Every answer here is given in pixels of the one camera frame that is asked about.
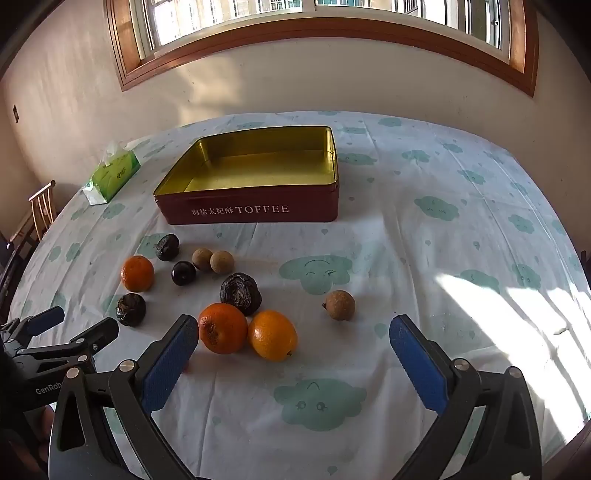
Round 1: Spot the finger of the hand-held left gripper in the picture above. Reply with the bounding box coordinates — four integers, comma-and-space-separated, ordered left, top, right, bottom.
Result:
0, 305, 65, 344
15, 317, 120, 370

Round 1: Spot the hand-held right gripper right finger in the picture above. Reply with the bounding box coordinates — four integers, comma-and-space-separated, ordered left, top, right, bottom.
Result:
389, 315, 543, 480

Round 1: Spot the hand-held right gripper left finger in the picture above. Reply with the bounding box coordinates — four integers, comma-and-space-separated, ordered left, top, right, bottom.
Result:
48, 314, 204, 480

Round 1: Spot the small dark wrinkled fruit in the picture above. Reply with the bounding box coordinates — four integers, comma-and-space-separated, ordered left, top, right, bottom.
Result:
154, 234, 181, 262
115, 292, 147, 328

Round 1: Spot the blemished orange mandarin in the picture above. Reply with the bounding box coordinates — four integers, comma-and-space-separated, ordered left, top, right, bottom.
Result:
198, 302, 249, 355

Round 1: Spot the small orange mandarin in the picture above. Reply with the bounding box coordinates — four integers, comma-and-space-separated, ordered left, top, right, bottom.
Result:
120, 255, 155, 293

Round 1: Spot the smooth yellow-orange mandarin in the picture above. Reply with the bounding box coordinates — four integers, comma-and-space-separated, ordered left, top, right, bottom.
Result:
248, 310, 298, 362

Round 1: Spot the gold metal tray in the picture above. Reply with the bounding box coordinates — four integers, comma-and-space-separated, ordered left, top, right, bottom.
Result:
153, 126, 340, 226

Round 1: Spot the cloud-print tablecloth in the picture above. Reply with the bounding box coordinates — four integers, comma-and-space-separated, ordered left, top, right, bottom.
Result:
7, 111, 591, 480

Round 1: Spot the shiny dark plum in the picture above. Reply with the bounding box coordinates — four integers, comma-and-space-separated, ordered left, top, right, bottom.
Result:
171, 261, 197, 287

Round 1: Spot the large dark wrinkled fruit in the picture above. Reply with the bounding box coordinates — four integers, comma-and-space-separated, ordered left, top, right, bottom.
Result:
220, 272, 262, 317

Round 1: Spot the wooden chair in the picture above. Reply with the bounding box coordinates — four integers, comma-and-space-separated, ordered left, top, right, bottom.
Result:
9, 180, 58, 250

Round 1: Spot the green tissue pack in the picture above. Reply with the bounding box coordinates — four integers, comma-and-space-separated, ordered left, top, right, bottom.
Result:
82, 141, 141, 205

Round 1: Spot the wooden window frame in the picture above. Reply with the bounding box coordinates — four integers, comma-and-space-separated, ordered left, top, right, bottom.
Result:
104, 0, 540, 97

